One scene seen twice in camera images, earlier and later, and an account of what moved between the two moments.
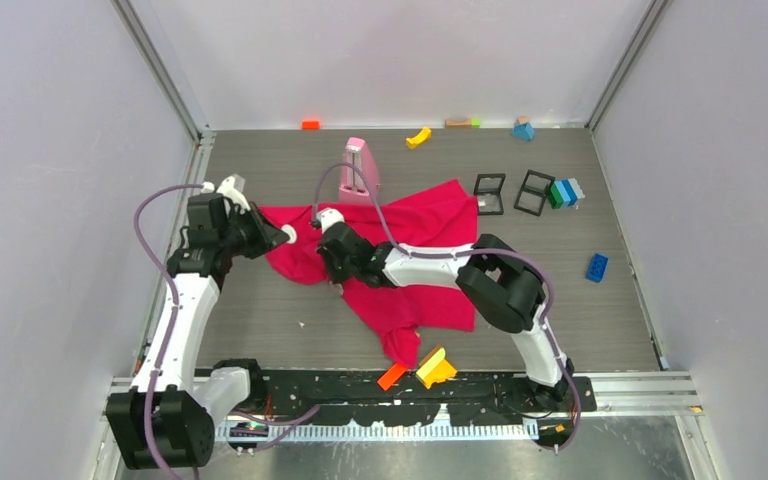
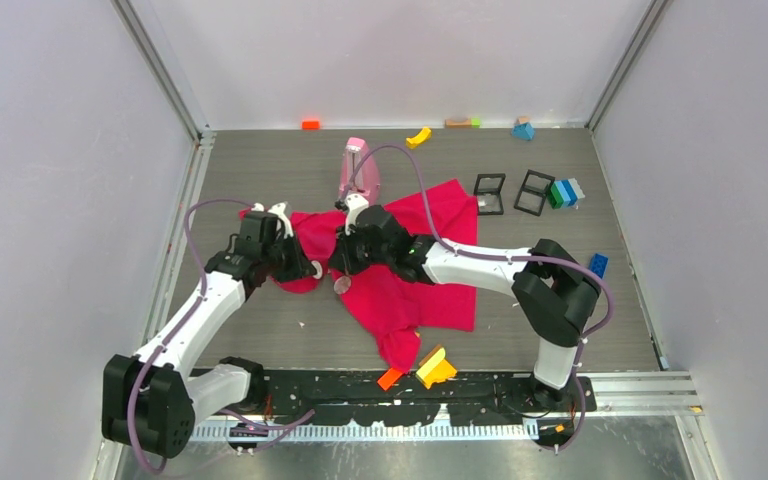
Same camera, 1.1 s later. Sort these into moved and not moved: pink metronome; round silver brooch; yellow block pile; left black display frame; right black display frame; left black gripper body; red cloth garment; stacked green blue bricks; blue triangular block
Moved: round silver brooch; left black gripper body; red cloth garment
Not moved: stacked green blue bricks; yellow block pile; right black display frame; blue triangular block; left black display frame; pink metronome
